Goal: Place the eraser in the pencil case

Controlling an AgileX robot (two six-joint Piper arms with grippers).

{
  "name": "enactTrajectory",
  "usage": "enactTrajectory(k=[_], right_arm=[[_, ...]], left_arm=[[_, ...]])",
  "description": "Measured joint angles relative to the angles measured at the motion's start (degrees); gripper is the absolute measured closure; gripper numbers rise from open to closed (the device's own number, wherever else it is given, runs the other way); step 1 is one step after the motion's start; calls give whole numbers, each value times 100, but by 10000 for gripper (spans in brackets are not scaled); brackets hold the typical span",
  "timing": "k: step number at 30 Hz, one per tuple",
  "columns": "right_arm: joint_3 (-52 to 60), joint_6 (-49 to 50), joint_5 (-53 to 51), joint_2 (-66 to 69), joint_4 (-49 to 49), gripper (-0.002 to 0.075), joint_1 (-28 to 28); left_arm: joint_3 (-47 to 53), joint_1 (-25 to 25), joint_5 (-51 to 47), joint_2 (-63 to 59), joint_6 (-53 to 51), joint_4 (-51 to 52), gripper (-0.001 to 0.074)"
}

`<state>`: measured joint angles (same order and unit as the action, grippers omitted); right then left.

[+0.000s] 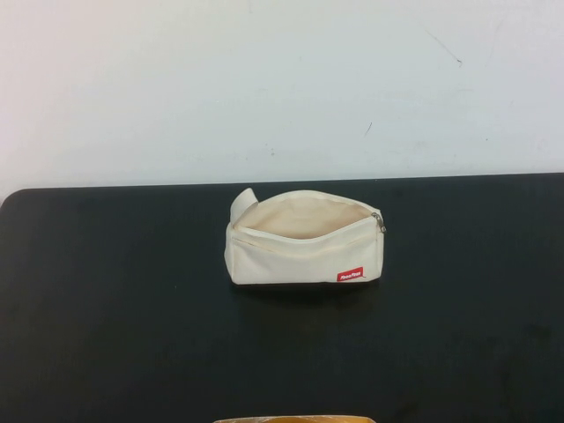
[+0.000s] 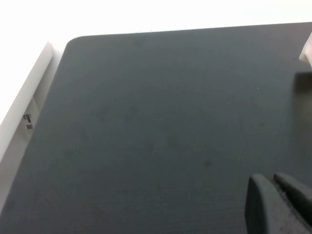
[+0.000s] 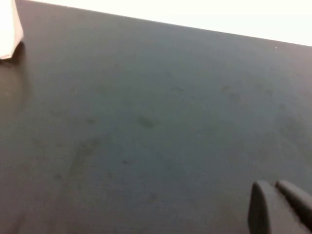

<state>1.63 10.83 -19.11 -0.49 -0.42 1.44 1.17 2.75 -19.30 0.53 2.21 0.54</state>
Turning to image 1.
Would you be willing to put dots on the cream fabric zipper pencil case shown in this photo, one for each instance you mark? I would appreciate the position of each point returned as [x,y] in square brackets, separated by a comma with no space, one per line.
[282,264]

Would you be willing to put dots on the black table mat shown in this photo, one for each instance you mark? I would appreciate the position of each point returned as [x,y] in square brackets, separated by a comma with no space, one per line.
[110,308]

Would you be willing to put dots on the yellow tan curved object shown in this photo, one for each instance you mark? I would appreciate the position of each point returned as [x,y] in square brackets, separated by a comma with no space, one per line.
[291,419]

